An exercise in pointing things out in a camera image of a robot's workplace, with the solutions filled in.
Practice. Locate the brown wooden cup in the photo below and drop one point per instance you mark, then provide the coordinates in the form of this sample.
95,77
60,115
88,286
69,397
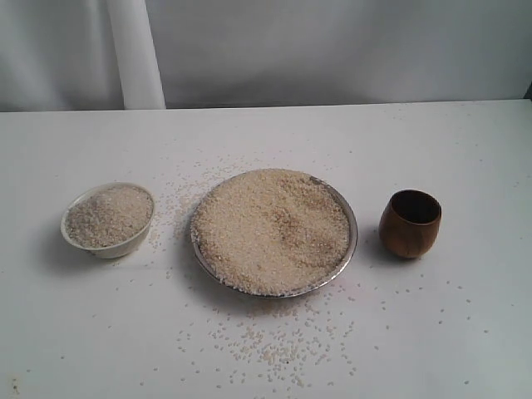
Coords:
410,223

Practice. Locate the rice heap on plate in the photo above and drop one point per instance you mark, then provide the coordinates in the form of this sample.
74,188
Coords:
270,232

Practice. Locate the spilled rice grains on table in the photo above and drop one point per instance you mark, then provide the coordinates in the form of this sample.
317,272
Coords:
382,317

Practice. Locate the rice in white bowl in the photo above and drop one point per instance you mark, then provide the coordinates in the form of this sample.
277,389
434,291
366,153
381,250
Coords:
109,217

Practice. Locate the white ceramic bowl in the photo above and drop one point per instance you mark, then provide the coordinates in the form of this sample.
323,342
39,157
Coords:
115,251

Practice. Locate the round steel plate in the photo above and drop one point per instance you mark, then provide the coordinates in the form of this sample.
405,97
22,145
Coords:
353,232

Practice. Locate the white backdrop curtain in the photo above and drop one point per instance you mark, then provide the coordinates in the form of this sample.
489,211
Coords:
140,55

